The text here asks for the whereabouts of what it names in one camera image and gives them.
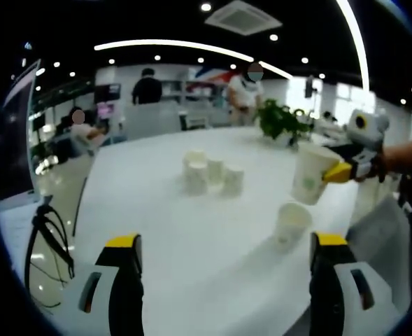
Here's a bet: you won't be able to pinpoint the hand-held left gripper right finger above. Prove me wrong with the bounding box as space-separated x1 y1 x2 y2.
308 231 404 336

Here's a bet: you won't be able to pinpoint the white partition panel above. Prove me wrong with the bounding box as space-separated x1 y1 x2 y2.
123 103 182 141

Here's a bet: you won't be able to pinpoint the wall screen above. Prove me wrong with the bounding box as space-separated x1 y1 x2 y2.
94 83 122 104

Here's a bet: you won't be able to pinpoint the green potted plant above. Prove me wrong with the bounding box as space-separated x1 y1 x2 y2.
256 99 313 146

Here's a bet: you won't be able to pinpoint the white paper cup green print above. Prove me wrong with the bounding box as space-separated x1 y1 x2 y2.
183 149 208 197
205 157 226 194
274 202 313 253
290 143 341 206
222 166 245 197

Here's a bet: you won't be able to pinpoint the open laptop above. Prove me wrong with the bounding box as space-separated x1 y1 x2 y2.
1 58 52 204

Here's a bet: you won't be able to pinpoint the black cable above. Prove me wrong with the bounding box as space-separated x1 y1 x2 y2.
23 195 76 309

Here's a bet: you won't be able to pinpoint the white office chair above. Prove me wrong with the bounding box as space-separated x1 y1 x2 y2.
183 111 210 131

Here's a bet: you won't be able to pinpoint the ceiling air vent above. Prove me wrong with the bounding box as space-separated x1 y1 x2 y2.
204 0 283 36

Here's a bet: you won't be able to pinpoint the person's right hand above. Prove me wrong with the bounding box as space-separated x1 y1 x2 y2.
361 153 390 183

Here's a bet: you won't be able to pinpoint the white table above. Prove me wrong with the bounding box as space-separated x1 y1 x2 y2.
73 125 360 336

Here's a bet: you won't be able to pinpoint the round ceiling spotlights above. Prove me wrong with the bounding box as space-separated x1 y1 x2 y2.
34 2 412 106

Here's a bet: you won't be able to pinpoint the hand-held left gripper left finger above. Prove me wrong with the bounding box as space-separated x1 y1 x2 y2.
60 233 145 336

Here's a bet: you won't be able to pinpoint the storage shelves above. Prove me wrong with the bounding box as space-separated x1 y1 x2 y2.
163 78 234 106

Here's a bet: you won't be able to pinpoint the curved ceiling strip light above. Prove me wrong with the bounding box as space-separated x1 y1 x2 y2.
335 0 371 92
93 38 294 80

